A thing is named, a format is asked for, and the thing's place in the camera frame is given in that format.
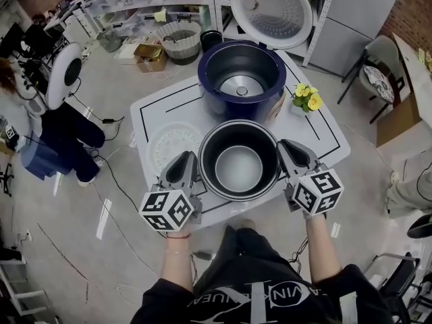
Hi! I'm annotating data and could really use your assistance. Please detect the black office chair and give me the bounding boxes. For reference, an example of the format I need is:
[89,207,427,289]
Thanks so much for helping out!
[373,251,423,304]

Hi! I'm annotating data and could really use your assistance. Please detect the white metal shelf unit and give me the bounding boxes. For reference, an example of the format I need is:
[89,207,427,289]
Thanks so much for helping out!
[67,0,338,68]

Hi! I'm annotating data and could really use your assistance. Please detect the pale flowers in white vase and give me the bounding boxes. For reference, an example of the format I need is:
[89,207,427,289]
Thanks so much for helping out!
[418,47,432,73]

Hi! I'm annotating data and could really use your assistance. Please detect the blue plastic stool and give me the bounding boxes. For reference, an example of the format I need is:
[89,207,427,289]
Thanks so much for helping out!
[20,130,72,181]

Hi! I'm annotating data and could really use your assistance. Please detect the white perforated steamer tray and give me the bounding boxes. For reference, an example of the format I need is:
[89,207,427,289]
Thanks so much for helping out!
[146,122,207,178]

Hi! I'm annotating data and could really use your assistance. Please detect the person's black trousers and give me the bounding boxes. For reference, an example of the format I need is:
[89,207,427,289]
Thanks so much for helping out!
[194,219,306,288]

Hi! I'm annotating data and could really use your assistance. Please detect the open cardboard box gold contents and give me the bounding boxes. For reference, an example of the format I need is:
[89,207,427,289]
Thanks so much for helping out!
[134,43,169,74]

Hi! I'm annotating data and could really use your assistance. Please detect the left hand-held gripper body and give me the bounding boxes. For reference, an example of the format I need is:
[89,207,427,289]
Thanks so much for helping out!
[138,179,204,232]

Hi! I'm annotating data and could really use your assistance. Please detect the white metal rack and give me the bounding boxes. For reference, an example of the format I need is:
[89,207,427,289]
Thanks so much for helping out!
[0,260,51,317]

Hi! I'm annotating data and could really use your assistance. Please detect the black round bin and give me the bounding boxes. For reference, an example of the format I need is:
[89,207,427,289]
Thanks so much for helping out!
[200,30,223,53]

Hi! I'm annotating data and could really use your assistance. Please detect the yellow potted flower plant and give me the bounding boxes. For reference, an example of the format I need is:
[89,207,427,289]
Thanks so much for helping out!
[292,82,323,113]

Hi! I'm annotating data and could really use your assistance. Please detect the grey chair black legs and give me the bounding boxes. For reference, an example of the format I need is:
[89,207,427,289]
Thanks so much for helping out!
[337,34,411,125]

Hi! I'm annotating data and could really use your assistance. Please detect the person's left forearm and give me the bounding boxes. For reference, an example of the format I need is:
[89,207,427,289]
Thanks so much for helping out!
[164,229,195,292]

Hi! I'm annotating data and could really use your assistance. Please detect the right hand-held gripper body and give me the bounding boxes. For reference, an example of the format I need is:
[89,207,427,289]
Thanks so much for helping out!
[283,162,345,217]

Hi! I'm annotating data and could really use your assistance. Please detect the large cardboard box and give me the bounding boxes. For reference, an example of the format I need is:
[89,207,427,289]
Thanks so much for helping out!
[376,92,423,148]

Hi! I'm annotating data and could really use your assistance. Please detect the blue rice cooker white lid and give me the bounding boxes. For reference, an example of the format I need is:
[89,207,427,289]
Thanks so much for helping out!
[197,0,314,119]

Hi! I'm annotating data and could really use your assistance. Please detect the patterned seat cushion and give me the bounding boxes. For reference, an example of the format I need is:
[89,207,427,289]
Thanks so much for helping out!
[362,65,395,103]

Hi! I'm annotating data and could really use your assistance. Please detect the flat white box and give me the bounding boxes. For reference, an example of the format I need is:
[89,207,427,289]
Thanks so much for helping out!
[116,42,141,61]

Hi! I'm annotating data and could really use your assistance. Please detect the white oval device black disc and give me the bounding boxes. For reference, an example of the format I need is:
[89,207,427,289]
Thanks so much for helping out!
[45,42,84,110]

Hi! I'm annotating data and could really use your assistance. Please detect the pale side table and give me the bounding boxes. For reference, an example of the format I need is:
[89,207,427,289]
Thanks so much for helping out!
[393,32,432,131]

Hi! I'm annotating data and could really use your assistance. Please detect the white floor tape strip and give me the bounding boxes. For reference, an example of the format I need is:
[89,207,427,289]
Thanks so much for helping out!
[96,199,113,239]

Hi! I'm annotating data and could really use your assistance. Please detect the dark metal pot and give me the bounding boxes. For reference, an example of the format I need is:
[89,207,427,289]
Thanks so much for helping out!
[198,119,281,202]

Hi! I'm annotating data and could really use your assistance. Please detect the white scalloped basket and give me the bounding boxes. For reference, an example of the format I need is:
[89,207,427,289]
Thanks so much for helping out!
[155,21,203,65]

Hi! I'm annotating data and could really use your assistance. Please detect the person's black printed t-shirt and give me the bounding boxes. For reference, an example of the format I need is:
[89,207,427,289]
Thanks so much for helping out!
[130,265,394,324]

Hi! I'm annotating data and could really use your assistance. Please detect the white refrigerator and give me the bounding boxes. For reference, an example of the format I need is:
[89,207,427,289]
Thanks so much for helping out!
[308,0,404,77]

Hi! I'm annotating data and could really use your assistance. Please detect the black cable bundle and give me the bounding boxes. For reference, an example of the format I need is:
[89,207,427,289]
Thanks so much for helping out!
[286,238,310,277]

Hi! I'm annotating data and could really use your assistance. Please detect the person's right forearm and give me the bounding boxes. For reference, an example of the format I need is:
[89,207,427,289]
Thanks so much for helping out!
[305,213,344,283]

